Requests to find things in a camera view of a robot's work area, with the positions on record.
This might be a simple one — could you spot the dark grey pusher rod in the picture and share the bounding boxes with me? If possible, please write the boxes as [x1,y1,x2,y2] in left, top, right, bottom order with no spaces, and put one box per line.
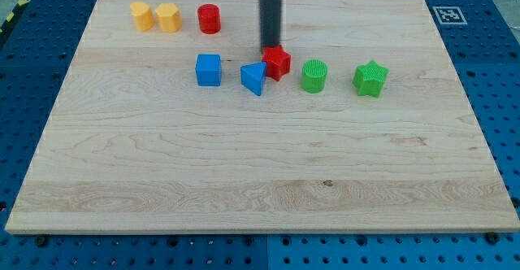
[259,0,282,50]

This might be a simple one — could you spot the red star block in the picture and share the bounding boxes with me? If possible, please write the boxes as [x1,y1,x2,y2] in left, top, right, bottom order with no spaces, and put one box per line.
[262,45,291,81]

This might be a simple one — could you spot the green star block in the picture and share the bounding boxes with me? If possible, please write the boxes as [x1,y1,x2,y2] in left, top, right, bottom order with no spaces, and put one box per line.
[353,60,389,98]

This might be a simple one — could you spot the red cylinder block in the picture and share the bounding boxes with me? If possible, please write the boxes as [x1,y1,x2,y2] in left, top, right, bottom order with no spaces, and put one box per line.
[197,4,221,34]

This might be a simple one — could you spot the blue triangle block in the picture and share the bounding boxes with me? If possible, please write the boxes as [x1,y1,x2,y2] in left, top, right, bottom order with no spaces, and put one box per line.
[240,62,267,96]

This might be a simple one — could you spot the green cylinder block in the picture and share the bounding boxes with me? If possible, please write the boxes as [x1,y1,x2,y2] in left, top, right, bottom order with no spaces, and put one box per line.
[301,59,327,94]

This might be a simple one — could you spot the blue cube block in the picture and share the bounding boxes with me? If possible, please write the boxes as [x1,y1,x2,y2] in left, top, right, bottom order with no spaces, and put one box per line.
[195,54,222,86]

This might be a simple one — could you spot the yellow hexagon block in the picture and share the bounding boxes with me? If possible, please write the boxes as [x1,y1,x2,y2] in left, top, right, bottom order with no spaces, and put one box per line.
[155,3,182,33]

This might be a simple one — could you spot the yellow rounded block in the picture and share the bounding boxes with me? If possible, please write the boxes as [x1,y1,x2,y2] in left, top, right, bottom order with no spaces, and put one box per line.
[130,2,155,32]

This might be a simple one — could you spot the light wooden board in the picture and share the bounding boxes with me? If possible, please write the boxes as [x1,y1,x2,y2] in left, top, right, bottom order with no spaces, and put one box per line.
[6,0,519,235]

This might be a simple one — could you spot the white fiducial marker tag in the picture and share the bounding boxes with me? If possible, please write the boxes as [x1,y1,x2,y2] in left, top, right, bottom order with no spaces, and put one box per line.
[433,6,467,25]

